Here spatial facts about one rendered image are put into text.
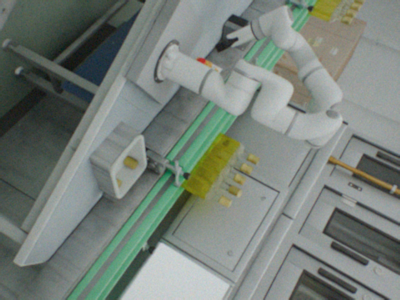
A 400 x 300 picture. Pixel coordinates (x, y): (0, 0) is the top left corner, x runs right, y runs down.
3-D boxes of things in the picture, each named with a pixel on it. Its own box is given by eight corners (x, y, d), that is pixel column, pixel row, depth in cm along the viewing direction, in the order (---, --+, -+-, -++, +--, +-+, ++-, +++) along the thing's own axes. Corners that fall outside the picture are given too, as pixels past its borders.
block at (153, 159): (144, 168, 180) (159, 176, 178) (142, 155, 172) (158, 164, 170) (150, 161, 181) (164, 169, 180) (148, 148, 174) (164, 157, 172)
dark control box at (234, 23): (221, 38, 206) (237, 45, 203) (222, 24, 199) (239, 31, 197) (230, 27, 209) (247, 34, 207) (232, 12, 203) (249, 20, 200)
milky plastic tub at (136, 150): (99, 190, 168) (119, 201, 166) (89, 157, 149) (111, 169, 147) (129, 155, 176) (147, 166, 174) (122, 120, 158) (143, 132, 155)
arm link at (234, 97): (194, 97, 150) (237, 120, 146) (211, 59, 146) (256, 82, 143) (203, 97, 159) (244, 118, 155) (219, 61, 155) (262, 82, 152)
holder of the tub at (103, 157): (101, 195, 173) (118, 205, 171) (89, 156, 150) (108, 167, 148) (129, 162, 181) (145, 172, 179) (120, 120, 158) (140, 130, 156)
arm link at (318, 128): (279, 142, 153) (319, 162, 152) (292, 122, 141) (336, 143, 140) (292, 112, 159) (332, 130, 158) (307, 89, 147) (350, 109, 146)
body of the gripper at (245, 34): (259, 17, 173) (234, 30, 179) (250, 20, 165) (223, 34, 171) (267, 37, 175) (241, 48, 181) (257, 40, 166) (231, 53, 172)
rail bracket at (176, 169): (160, 179, 180) (187, 194, 176) (157, 155, 165) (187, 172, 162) (164, 173, 181) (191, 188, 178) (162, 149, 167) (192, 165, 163)
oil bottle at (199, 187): (165, 179, 188) (210, 204, 182) (165, 172, 183) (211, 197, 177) (173, 169, 190) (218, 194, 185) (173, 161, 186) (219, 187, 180)
